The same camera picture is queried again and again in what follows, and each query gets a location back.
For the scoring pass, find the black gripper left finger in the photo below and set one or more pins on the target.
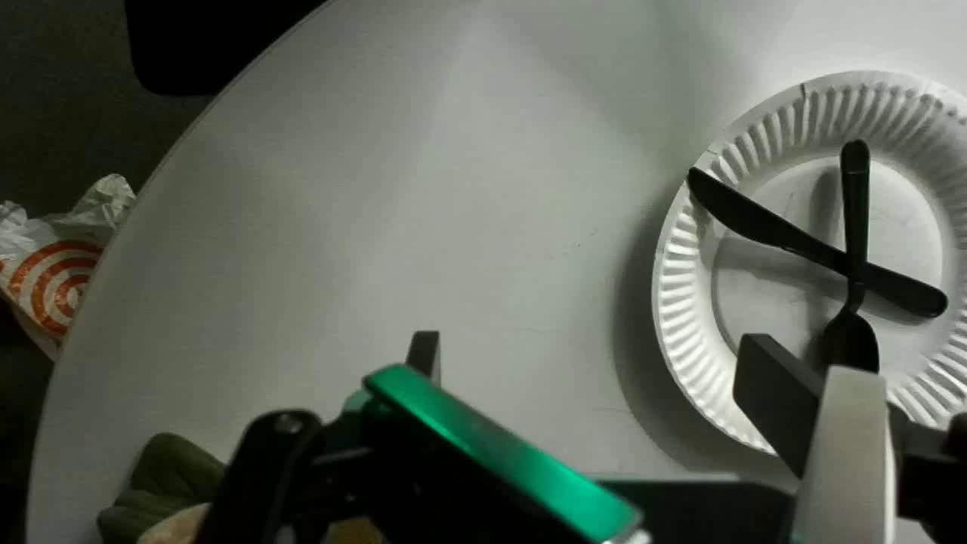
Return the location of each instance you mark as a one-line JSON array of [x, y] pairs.
[[484, 443]]

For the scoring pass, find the white bag with red rings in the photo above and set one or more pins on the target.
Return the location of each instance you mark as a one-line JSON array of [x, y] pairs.
[[49, 274]]

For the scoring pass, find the black plastic spoon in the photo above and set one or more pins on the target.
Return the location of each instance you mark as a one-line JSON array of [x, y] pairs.
[[855, 201]]

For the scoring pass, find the white paper plate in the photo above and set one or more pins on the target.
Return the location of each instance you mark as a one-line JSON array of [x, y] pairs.
[[696, 302]]

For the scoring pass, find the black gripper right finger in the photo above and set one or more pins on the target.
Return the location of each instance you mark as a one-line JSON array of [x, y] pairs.
[[847, 454]]

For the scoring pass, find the black plastic knife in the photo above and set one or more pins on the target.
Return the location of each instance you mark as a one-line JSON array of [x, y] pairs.
[[767, 231]]

